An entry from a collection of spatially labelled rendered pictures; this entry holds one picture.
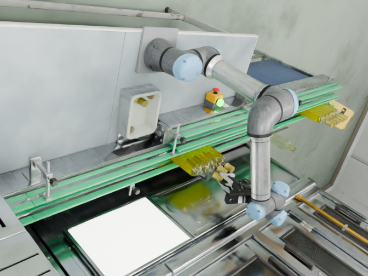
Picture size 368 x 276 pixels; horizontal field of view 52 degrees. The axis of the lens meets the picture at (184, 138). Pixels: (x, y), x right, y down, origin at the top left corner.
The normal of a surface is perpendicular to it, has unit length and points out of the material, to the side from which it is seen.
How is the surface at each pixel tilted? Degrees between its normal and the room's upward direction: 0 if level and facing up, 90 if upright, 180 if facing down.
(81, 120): 0
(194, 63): 8
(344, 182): 90
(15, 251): 90
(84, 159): 90
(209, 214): 91
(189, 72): 8
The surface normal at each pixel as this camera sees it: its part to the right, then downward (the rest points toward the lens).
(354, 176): -0.72, 0.23
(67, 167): 0.18, -0.85
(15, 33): 0.67, 0.47
